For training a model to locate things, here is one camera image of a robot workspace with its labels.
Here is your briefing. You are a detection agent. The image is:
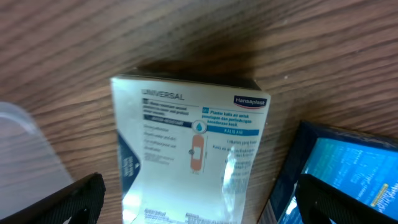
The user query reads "blue medicine box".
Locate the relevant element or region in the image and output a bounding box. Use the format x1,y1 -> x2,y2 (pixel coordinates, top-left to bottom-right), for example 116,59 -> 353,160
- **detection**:
258,121 -> 397,224

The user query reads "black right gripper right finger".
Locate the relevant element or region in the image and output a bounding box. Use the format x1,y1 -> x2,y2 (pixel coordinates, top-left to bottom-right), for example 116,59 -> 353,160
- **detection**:
295,174 -> 395,224

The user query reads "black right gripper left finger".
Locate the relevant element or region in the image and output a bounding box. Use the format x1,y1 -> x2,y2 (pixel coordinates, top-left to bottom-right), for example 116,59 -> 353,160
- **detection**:
1,172 -> 106,224

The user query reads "clear plastic container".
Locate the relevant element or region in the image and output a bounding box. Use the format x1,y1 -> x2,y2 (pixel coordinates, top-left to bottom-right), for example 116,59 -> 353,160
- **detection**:
0,102 -> 74,218

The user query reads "white Hansaplast plaster box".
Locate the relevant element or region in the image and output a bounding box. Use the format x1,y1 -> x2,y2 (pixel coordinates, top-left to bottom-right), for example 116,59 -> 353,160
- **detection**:
110,72 -> 271,223

